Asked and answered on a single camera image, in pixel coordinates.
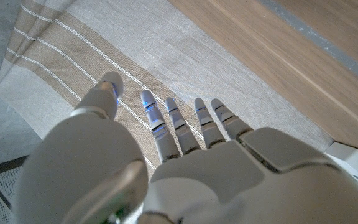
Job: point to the white power strip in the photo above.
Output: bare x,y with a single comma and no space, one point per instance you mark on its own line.
356,161

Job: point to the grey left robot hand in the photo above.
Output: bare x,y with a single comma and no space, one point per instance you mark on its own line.
228,180

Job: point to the beige striped backdrop curtain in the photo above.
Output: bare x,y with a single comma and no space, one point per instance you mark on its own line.
166,53

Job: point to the grey tape outline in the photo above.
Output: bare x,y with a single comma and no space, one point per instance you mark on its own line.
322,40

